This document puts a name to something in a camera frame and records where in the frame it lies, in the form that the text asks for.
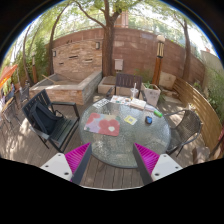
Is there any round glass patio table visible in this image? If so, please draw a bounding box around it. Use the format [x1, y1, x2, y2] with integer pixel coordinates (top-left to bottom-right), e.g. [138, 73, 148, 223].
[79, 102, 171, 168]

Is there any wooden slat fence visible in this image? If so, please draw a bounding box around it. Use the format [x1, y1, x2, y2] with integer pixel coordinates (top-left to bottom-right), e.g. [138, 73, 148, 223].
[173, 77, 222, 149]

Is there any white square planter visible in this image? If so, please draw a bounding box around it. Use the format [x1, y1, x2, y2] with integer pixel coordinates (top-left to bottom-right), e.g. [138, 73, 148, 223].
[142, 83, 161, 106]

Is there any floral pink mouse pad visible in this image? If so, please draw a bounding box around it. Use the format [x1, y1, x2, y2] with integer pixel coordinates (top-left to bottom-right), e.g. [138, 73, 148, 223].
[84, 113, 120, 136]

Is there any black backpack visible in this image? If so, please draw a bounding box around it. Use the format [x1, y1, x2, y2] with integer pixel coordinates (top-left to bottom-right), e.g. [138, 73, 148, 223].
[29, 102, 62, 135]

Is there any black computer mouse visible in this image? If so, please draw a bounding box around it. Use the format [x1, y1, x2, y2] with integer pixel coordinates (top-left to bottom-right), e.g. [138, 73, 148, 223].
[145, 116, 152, 125]

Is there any brown far patio chair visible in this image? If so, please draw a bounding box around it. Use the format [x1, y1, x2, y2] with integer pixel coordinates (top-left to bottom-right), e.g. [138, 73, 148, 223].
[106, 73, 146, 101]

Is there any open book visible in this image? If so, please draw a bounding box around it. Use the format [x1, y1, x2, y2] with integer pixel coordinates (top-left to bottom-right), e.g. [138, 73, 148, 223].
[130, 98, 146, 110]

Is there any yellow square coaster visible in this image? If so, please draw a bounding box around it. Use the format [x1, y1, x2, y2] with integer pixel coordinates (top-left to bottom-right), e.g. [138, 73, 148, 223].
[124, 115, 137, 125]

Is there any dark wicker chair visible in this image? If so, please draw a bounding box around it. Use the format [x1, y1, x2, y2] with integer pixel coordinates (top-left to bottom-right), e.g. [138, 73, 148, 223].
[165, 109, 202, 155]

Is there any black slatted patio chair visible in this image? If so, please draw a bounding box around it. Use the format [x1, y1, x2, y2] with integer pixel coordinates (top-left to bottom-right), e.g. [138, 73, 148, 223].
[22, 89, 80, 153]

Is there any orange umbrella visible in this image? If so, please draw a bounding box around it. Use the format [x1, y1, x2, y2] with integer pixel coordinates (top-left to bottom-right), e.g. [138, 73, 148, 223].
[0, 64, 18, 88]

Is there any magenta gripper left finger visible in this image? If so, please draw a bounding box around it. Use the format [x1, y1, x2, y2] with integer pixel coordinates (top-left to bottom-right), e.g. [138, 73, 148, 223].
[41, 143, 92, 185]

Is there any stone raised planter bed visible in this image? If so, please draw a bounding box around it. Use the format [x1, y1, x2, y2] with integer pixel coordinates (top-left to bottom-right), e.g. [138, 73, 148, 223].
[29, 71, 102, 105]

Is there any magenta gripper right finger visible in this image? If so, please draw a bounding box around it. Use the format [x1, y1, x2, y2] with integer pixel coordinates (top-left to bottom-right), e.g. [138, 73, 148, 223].
[133, 143, 182, 185]

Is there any green marker pen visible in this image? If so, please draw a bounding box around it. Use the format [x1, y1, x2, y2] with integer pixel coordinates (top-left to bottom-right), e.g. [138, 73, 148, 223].
[154, 110, 163, 118]

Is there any clear cup with straw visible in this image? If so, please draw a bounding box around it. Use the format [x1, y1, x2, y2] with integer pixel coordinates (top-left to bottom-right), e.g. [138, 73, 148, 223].
[131, 83, 138, 99]

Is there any large tree trunk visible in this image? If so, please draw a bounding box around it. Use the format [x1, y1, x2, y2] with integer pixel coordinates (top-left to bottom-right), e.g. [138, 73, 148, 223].
[74, 0, 131, 76]

